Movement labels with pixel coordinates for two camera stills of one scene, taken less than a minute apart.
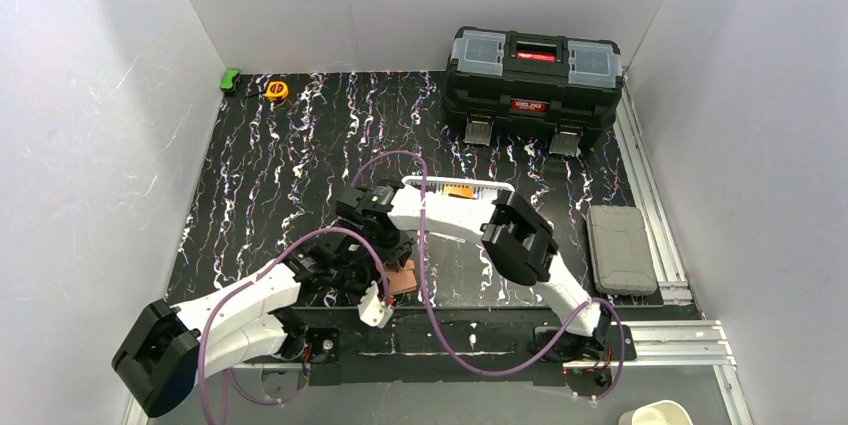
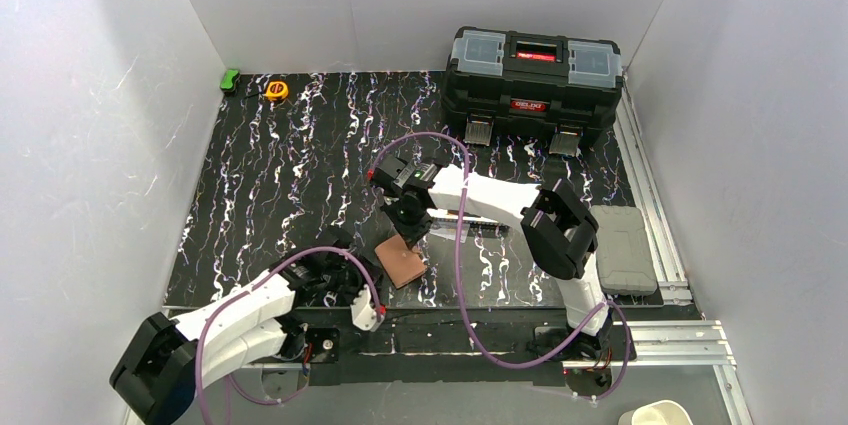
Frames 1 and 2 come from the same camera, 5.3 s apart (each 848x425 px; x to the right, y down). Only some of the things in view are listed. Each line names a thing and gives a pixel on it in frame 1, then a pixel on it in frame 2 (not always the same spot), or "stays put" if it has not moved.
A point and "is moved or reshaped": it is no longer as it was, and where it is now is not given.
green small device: (228, 82) stays put
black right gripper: (354, 206) -> (411, 223)
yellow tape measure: (277, 90) stays put
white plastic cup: (658, 412) stays put
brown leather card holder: (403, 280) is moved or reshaped
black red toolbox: (520, 81) stays put
